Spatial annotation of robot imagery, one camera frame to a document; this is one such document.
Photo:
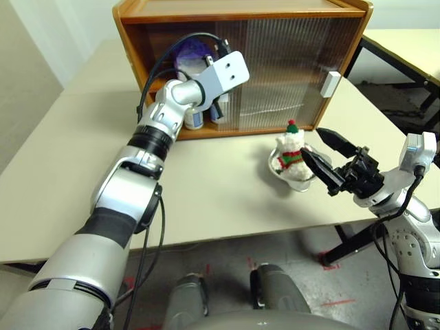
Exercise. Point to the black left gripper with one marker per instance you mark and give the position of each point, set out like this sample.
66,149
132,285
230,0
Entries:
214,106

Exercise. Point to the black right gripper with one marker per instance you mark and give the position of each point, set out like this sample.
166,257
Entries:
364,175

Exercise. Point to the purple tissue box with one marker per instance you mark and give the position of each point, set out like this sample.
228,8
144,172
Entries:
190,65

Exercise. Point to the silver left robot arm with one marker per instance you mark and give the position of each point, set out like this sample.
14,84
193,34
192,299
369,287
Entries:
113,185

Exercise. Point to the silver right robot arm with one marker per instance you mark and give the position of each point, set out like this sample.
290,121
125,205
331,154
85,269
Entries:
416,240

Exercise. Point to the white plush toy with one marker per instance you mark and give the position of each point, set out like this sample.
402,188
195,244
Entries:
295,161

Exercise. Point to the wooden cabinet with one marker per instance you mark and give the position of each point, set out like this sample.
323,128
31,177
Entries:
240,10

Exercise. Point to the small pale bowl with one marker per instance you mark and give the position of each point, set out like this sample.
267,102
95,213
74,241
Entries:
300,186

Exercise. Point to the ribbed translucent sliding door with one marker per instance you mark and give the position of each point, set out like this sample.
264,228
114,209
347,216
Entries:
347,44
268,103

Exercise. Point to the black metal table leg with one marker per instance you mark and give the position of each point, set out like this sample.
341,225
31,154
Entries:
354,245

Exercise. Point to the dark grey rounded shape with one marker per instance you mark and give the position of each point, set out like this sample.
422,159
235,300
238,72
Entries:
278,288
185,299

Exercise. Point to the grey robot torso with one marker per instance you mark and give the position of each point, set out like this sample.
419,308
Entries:
268,321

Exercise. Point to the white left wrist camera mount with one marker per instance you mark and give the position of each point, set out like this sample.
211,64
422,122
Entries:
225,74

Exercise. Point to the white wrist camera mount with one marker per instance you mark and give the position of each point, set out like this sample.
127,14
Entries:
225,74
417,151

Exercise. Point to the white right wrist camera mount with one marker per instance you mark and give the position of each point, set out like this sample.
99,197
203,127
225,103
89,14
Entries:
417,151

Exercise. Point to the beige table with black frame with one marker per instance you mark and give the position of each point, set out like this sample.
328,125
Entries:
402,48

